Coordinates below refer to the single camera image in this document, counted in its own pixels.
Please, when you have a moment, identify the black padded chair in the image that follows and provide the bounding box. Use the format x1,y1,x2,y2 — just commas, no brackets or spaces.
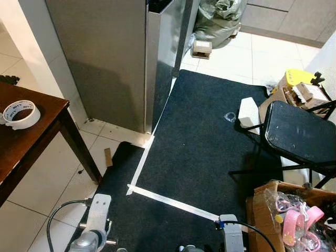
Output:
228,100,336,190

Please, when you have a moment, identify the yellow plastic object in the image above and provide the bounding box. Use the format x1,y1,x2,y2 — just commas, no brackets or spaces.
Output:
283,69,325,89

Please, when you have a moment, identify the white foam block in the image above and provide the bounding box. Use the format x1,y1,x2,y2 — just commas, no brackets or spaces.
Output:
238,97,261,128

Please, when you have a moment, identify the pink plastic toy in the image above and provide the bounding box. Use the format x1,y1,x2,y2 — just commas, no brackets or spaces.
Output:
276,197,326,250

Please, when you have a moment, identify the clear plastic bag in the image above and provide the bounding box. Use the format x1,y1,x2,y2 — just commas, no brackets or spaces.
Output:
262,186,336,252

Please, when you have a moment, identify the open plain cardboard box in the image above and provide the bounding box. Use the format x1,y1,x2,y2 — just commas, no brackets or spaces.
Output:
246,180,336,252

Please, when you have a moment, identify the small plain cardboard box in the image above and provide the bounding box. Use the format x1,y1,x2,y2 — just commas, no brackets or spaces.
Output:
191,39,213,59

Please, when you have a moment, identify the grey green sack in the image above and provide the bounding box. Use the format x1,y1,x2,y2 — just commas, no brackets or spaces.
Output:
193,0,247,49

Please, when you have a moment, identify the white tape strip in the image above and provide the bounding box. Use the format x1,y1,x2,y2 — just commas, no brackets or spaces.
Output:
126,184,224,221
126,134,156,192

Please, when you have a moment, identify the small cardboard scrap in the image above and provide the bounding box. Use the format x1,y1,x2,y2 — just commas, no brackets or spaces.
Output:
103,148,113,167

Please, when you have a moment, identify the grey metal cabinet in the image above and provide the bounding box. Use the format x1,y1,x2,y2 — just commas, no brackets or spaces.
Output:
45,0,201,134

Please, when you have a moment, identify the white masking tape roll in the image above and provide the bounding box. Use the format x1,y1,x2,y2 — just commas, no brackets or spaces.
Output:
2,100,41,131

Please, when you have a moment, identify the dark brown wooden table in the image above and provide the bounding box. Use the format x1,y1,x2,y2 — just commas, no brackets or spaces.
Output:
0,81,103,208

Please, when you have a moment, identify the black foam tile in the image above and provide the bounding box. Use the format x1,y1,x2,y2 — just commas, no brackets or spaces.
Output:
0,75,20,86

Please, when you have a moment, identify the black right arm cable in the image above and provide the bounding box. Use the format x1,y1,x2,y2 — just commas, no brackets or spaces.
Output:
214,219,277,252

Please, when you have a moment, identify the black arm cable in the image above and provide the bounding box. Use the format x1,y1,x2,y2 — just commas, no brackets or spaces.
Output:
46,198,94,252
214,219,277,252

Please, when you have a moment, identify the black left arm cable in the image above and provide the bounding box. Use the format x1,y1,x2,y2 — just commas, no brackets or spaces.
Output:
46,198,94,252

